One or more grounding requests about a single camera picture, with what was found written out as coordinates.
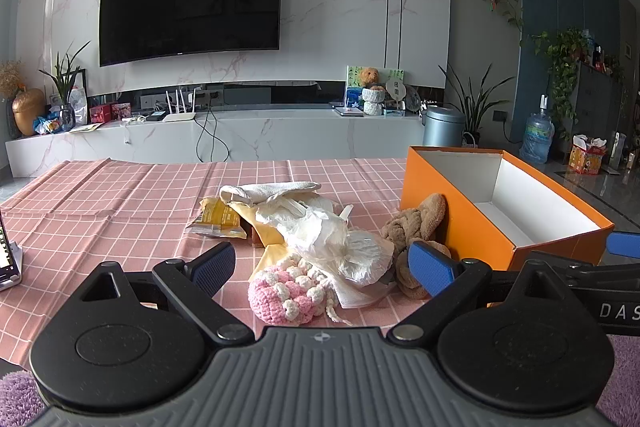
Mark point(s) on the orange cardboard box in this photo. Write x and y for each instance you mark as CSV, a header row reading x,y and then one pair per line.
x,y
470,227

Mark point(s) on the brown teddy bear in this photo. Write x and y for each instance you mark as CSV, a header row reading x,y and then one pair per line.
x,y
370,77

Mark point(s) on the pale yellow cloth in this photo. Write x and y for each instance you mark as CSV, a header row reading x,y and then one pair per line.
x,y
267,254

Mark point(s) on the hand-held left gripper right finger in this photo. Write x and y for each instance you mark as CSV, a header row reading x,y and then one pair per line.
x,y
430,268

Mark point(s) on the round paper fan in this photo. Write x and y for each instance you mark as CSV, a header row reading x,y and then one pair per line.
x,y
395,92

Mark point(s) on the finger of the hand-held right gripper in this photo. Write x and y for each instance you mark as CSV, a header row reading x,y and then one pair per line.
x,y
602,273
624,244

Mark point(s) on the smartphone on white stand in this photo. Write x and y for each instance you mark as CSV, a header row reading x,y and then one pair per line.
x,y
9,257

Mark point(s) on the red gift box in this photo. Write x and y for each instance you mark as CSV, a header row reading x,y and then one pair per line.
x,y
100,113
121,111

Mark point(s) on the black wall television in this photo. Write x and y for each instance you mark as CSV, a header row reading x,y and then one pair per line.
x,y
190,2

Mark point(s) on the white cloth glove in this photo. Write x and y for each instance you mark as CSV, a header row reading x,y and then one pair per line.
x,y
260,192

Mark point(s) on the brown plush toy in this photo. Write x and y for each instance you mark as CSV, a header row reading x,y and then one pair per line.
x,y
412,222

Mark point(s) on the painted picture card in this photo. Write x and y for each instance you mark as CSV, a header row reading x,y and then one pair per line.
x,y
352,89

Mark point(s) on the white router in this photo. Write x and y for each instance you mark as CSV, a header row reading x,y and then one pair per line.
x,y
179,116

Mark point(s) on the yellow snack packet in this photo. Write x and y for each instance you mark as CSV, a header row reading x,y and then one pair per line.
x,y
217,217

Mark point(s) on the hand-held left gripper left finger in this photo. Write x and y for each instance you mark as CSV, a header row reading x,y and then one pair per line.
x,y
216,268

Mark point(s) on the long-leaved potted plant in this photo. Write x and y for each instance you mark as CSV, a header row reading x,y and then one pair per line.
x,y
475,107

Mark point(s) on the pink white crocheted pouch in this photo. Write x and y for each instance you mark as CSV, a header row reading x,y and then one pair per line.
x,y
280,294

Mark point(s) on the green plant in glass vase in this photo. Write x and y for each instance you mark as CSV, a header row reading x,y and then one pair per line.
x,y
64,82

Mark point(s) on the orange tissue box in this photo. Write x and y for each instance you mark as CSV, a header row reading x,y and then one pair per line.
x,y
586,157

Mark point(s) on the dried flowers in dark vase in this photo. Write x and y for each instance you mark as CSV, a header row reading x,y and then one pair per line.
x,y
9,79

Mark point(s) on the pink checked tablecloth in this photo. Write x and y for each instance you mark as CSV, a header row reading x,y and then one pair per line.
x,y
100,207

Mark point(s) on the leafy pothos plant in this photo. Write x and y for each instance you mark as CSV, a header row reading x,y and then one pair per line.
x,y
562,62

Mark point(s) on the white marble television console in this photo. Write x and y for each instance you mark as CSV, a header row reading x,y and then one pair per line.
x,y
300,137

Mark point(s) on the grey laptop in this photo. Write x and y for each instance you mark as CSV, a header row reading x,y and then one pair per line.
x,y
349,112

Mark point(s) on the dark grey cabinet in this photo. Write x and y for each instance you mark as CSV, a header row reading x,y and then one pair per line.
x,y
597,107

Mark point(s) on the white plastic shopping bag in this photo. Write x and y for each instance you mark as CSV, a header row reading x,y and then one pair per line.
x,y
79,99

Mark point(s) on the grey round trash can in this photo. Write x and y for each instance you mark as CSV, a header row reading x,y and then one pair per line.
x,y
444,127

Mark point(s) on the white ceramic pot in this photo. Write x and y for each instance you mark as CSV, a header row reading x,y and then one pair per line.
x,y
373,101

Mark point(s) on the golden acorn-shaped vase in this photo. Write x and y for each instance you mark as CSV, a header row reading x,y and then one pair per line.
x,y
29,112

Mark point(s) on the blue water jug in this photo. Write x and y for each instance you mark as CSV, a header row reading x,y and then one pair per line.
x,y
536,134

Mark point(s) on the small black box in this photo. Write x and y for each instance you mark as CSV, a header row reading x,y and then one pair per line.
x,y
155,116

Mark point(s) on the decorative plate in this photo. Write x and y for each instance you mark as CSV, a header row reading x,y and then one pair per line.
x,y
413,99

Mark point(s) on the blue snack bag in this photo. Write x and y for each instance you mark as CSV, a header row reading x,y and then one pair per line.
x,y
46,124

